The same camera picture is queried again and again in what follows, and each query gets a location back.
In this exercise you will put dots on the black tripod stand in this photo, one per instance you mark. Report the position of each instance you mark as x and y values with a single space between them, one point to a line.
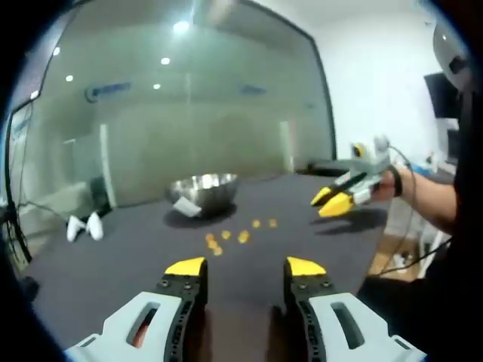
17 230

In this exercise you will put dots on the grey worn head device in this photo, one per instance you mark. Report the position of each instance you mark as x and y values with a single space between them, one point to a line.
451 53

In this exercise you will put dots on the orange QQ candies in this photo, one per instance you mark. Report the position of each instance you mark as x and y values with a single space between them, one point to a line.
226 235

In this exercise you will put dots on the stainless steel bowl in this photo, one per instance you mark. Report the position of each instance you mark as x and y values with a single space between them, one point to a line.
203 192

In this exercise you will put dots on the white power strip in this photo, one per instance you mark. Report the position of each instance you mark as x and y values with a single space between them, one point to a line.
400 260

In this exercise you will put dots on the person's right hand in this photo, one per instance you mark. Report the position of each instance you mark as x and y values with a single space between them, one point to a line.
388 184

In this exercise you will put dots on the white label on bowl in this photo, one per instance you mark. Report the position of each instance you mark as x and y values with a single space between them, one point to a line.
186 206

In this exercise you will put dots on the black wristband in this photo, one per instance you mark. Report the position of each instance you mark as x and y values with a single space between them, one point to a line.
397 183

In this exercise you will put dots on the dark grey table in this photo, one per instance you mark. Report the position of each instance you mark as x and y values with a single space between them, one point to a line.
124 260

